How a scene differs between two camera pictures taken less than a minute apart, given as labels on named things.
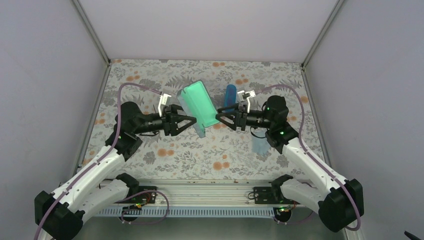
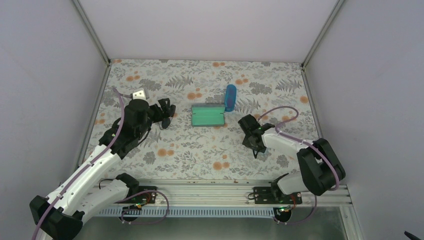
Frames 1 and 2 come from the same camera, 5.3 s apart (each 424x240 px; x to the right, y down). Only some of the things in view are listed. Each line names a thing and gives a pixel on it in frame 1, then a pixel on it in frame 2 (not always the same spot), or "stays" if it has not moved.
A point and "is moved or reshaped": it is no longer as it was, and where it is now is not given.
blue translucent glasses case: [230, 97] stays
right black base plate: [266, 195] stays
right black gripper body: [242, 117] -> [248, 143]
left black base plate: [147, 198] stays
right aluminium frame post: [336, 7] stays
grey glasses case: [198, 103] is moved or reshaped
